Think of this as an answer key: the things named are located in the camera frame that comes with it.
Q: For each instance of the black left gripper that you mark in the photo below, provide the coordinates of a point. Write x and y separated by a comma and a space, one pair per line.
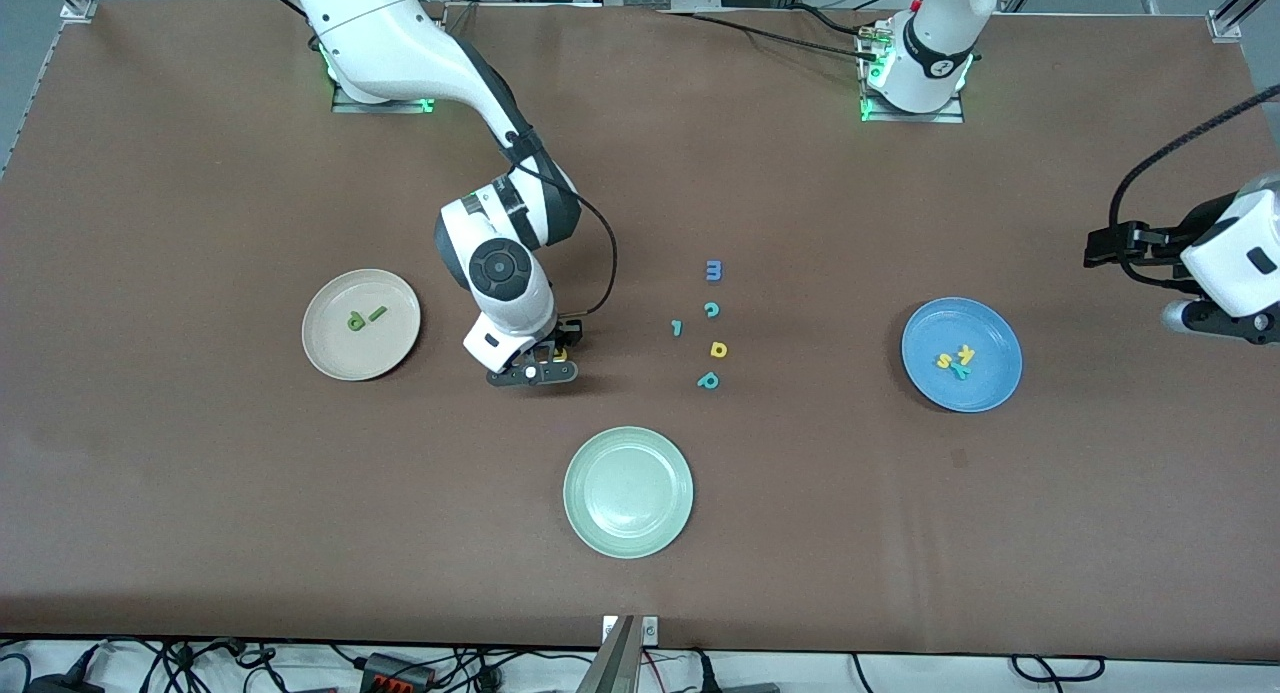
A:
1168, 237

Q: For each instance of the teal foam letter y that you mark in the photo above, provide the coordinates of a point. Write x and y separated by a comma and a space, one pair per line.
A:
960, 371

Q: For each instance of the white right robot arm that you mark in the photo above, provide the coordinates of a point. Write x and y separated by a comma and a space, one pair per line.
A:
380, 33

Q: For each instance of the teal letter p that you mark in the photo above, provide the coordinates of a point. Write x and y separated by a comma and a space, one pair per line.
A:
702, 383

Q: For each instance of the pale green round plate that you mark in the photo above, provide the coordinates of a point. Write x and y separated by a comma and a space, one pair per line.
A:
628, 492

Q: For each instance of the beige round plate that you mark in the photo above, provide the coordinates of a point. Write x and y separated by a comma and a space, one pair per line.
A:
350, 353

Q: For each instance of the blue round plate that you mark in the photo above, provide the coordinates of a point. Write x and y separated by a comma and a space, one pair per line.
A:
990, 388

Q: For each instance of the black orange power strip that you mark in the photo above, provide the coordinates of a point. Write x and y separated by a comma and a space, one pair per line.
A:
395, 670

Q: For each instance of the black power plug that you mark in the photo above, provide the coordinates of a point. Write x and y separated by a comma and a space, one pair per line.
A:
705, 673

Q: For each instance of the black power adapter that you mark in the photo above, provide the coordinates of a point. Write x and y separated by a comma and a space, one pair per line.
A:
60, 685

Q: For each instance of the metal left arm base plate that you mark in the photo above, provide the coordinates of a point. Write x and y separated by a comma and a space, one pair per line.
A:
910, 117

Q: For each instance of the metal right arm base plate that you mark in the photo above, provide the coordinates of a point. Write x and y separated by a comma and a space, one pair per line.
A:
390, 106

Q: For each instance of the white post bracket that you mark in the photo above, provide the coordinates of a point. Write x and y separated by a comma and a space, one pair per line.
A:
650, 630

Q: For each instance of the aluminium camera post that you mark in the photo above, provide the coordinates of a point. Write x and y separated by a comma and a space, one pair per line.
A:
615, 663

